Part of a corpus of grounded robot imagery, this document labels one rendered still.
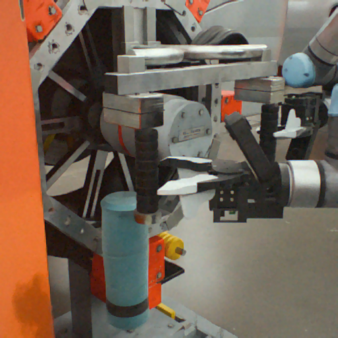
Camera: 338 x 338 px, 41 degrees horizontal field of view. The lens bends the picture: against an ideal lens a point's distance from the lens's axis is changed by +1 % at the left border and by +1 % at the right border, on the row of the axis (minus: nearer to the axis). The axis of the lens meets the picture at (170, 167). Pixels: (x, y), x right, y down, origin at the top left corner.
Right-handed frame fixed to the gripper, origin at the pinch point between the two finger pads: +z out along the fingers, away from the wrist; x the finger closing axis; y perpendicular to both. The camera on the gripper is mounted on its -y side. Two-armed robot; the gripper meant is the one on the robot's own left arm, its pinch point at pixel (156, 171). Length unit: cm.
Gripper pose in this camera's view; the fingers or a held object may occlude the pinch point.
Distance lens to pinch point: 70.1
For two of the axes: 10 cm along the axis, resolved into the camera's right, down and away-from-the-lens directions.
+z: -10.0, 0.0, 0.0
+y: 0.0, 9.6, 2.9
